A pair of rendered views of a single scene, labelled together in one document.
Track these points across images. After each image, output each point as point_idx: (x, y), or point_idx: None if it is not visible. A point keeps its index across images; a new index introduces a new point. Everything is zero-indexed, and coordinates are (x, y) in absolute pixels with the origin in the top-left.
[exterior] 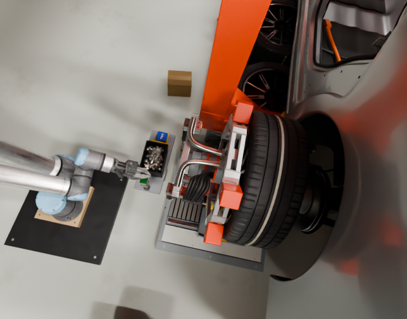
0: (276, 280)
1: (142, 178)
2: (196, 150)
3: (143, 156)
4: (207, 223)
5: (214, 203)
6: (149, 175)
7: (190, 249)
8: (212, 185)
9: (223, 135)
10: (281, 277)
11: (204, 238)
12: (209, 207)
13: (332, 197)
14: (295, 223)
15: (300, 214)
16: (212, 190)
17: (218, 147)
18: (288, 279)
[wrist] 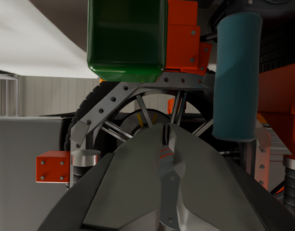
0: (59, 139)
1: (119, 146)
2: (246, 139)
3: None
4: (68, 170)
5: (127, 86)
6: (165, 134)
7: None
8: (165, 87)
9: (255, 150)
10: (68, 122)
11: (40, 175)
12: (108, 114)
13: None
14: (124, 124)
15: (132, 134)
16: (153, 87)
17: (290, 15)
18: (70, 122)
